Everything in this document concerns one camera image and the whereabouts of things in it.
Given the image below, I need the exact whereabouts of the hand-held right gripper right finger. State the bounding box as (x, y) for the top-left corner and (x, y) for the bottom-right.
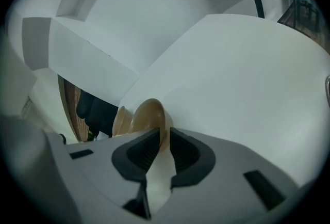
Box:
(154, 127), (300, 224)

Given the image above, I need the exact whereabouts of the round cable grommet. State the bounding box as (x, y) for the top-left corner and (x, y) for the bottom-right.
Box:
(324, 75), (330, 110)

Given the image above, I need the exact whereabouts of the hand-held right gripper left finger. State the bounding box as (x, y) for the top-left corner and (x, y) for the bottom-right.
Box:
(66, 128), (161, 220)

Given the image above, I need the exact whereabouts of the white table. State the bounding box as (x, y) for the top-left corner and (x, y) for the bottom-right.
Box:
(118, 13), (330, 189)

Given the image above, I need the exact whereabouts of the black office chair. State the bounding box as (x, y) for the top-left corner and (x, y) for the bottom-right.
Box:
(76, 90), (119, 138)

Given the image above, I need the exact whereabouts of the brown bowl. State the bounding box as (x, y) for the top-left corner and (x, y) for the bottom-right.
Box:
(112, 105), (136, 138)
(131, 98), (167, 153)

